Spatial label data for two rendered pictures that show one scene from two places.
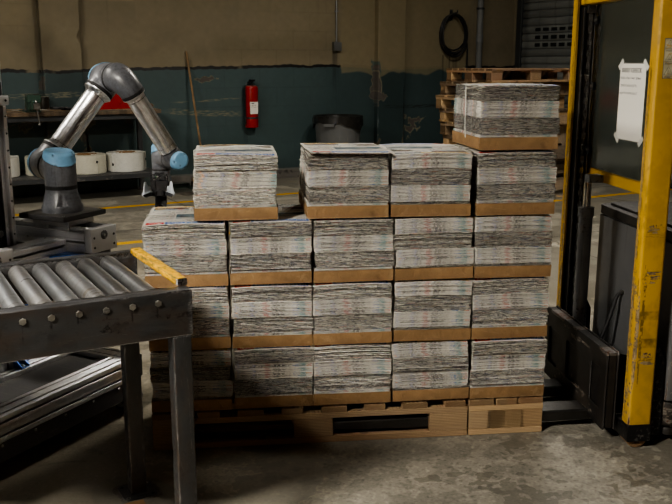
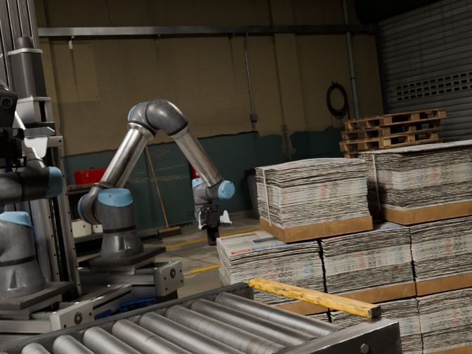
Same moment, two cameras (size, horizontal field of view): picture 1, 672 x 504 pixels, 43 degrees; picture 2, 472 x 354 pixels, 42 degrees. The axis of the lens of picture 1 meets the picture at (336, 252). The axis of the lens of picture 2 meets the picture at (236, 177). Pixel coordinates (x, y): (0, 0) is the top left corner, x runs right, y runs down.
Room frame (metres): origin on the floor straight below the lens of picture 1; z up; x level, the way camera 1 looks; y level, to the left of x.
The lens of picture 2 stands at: (1.05, 0.66, 1.15)
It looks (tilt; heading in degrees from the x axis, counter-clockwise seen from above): 3 degrees down; 358
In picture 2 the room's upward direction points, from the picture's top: 7 degrees counter-clockwise
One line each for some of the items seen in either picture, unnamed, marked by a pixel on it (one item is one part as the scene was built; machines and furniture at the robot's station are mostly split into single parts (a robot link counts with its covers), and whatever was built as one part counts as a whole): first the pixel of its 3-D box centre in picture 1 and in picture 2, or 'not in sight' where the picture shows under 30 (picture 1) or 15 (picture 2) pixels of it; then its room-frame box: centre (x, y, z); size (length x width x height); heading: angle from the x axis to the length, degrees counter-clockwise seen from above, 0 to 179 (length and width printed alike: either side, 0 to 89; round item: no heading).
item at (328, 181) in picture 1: (341, 179); (416, 182); (3.14, -0.02, 0.95); 0.38 x 0.29 x 0.23; 7
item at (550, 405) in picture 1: (454, 415); not in sight; (3.07, -0.45, 0.05); 1.05 x 0.10 x 0.04; 97
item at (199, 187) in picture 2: (162, 157); (204, 191); (3.60, 0.73, 0.98); 0.11 x 0.08 x 0.11; 39
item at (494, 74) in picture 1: (505, 127); (395, 159); (9.68, -1.89, 0.65); 1.33 x 0.94 x 1.30; 123
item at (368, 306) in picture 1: (308, 319); (399, 337); (3.12, 0.10, 0.42); 1.17 x 0.39 x 0.83; 97
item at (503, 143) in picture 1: (496, 260); not in sight; (3.21, -0.62, 0.63); 0.38 x 0.29 x 0.97; 7
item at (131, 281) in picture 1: (128, 279); (274, 319); (2.32, 0.58, 0.77); 0.47 x 0.05 x 0.05; 29
